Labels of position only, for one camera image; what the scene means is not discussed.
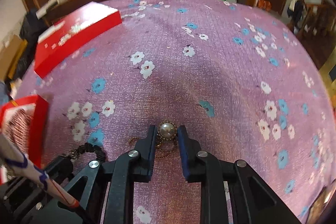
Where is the red open gift box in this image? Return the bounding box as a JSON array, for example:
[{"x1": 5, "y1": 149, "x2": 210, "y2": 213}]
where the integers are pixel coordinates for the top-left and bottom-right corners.
[{"x1": 1, "y1": 95, "x2": 49, "y2": 190}]

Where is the pearl brooch with gold chain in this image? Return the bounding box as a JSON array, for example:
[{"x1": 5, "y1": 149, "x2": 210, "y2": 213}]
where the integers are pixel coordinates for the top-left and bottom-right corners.
[{"x1": 127, "y1": 121, "x2": 177, "y2": 160}]

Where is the purple floral bedspread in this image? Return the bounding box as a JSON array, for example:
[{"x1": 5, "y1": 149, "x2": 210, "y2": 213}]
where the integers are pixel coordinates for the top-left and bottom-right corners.
[{"x1": 17, "y1": 0, "x2": 335, "y2": 223}]

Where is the red plaid fabric scrunchie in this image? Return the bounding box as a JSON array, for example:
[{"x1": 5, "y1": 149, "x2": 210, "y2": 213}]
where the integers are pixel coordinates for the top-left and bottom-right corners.
[{"x1": 4, "y1": 109, "x2": 33, "y2": 152}]

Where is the red tipped stick with cord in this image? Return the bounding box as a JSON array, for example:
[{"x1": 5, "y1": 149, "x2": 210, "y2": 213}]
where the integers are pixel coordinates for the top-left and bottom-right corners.
[{"x1": 1, "y1": 133, "x2": 80, "y2": 209}]

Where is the red gift box lid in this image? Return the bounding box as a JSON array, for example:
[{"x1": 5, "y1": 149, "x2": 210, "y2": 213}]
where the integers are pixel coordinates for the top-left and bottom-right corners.
[{"x1": 34, "y1": 2, "x2": 122, "y2": 78}]

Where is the wooden stair railing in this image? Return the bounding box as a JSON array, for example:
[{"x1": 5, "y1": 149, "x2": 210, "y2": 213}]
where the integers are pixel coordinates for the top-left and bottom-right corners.
[{"x1": 287, "y1": 0, "x2": 336, "y2": 57}]

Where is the black beaded hair tie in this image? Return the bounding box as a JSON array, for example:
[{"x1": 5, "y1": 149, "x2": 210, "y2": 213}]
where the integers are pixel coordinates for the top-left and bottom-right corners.
[{"x1": 68, "y1": 142, "x2": 107, "y2": 163}]

